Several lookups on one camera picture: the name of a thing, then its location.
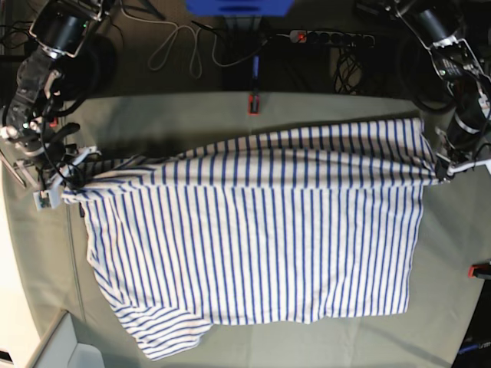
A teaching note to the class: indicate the white power strip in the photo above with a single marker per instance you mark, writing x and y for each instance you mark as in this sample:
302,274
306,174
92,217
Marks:
334,39

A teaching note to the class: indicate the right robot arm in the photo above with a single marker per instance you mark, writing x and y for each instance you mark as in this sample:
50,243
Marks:
60,31

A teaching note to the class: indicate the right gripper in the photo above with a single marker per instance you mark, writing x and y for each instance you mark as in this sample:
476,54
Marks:
56,162

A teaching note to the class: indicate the red black clamp middle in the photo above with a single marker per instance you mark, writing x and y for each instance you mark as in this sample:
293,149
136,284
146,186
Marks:
254,92

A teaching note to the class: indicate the black round stand base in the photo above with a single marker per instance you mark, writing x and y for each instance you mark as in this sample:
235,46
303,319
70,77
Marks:
98,63

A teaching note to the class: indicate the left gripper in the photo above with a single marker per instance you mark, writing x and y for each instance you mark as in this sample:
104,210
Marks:
451,161

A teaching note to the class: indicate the blue white striped t-shirt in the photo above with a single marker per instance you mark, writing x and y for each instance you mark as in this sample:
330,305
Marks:
286,226

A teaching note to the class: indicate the red black clamp right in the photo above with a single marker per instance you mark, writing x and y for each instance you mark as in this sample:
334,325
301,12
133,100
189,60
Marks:
481,271

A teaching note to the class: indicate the metal rod on table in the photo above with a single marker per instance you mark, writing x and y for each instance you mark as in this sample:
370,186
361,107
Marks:
11,169

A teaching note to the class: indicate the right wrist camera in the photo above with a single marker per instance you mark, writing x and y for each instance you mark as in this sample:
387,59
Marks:
47,199

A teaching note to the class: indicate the red black clamp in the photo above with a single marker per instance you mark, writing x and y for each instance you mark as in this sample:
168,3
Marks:
254,92
481,271

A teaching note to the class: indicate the white plastic bin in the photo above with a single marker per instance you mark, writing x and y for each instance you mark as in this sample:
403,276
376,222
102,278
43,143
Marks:
60,348

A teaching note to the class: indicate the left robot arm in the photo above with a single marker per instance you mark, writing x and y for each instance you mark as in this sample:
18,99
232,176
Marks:
440,28

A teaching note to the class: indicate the green table cloth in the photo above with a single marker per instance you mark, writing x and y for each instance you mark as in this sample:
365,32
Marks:
44,267

